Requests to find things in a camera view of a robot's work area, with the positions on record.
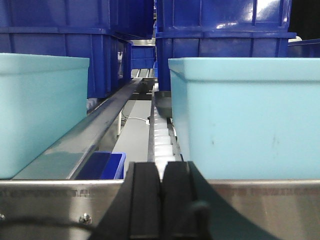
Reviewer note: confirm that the light blue bin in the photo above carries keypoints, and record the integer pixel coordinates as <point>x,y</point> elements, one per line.
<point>248,117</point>
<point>42,97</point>

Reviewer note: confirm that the steel divider rail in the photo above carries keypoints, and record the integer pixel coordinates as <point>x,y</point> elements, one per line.
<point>64,159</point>

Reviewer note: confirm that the dark blue crate upper right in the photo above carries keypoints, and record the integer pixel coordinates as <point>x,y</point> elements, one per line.
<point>220,28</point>

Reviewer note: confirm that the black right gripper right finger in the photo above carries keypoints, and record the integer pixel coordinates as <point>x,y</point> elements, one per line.
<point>193,208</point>

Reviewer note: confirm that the steel shelf front rail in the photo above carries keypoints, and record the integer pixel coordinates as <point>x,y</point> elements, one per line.
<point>288,209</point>

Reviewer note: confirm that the dark blue crate upper left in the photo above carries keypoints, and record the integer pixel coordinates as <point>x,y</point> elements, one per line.
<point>100,30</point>

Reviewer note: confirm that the dark blue crate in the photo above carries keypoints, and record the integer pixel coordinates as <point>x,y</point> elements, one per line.
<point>100,30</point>
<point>220,28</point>

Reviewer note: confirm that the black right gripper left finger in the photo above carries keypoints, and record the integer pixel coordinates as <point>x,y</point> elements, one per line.
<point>134,214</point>

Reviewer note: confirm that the white roller track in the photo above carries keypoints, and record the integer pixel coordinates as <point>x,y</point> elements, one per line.
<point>163,145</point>

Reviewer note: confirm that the dark blue bin below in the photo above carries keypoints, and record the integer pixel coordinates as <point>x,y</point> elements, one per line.
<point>103,165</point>

